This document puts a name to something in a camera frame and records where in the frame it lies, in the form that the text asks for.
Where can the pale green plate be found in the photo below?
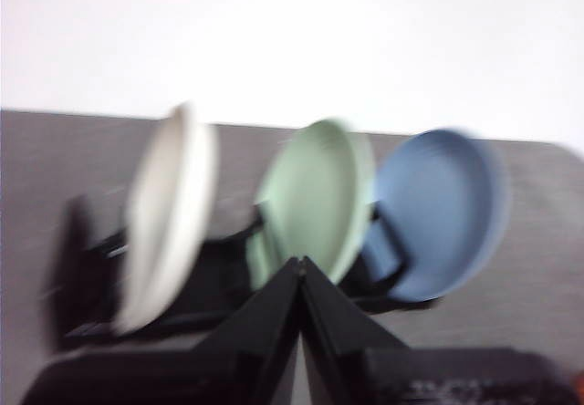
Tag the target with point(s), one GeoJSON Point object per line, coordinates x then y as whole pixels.
{"type": "Point", "coordinates": [310, 204]}

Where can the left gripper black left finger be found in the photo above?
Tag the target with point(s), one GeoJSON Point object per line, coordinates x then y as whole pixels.
{"type": "Point", "coordinates": [237, 368]}

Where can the white plate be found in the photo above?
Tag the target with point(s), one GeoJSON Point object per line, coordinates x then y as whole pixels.
{"type": "Point", "coordinates": [169, 213]}

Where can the blue plate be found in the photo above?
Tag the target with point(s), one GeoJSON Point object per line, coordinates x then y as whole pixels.
{"type": "Point", "coordinates": [438, 213]}

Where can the black plate rack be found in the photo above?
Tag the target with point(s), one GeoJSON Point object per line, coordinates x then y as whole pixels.
{"type": "Point", "coordinates": [77, 259]}

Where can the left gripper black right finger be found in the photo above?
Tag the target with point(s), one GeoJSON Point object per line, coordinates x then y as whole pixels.
{"type": "Point", "coordinates": [365, 373]}

